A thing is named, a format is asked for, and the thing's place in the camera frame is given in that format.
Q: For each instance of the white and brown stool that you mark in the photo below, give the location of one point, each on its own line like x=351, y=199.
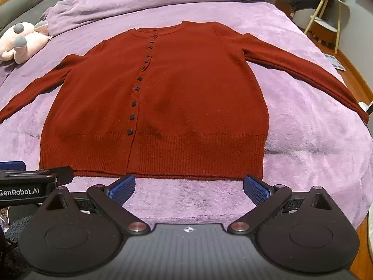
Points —
x=323, y=32

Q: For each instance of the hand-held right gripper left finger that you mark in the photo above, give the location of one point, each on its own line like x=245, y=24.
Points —
x=123, y=189

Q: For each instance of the purple fleece bed blanket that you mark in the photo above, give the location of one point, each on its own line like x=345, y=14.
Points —
x=306, y=140

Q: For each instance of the dark clothes pile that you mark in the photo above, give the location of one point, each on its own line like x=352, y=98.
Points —
x=304, y=0

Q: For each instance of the dark red knit cardigan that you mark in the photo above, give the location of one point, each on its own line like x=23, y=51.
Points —
x=174, y=99

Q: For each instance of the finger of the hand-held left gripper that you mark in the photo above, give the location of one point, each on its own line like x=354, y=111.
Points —
x=38, y=173
x=11, y=165

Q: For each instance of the magazine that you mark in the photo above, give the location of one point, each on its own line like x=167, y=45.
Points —
x=334, y=61

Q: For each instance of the grey padded headboard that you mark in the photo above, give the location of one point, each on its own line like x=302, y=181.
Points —
x=20, y=5

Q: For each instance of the side table with yellow legs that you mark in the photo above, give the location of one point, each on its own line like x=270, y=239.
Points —
x=332, y=0

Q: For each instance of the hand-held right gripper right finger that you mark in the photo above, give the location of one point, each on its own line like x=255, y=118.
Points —
x=256, y=191

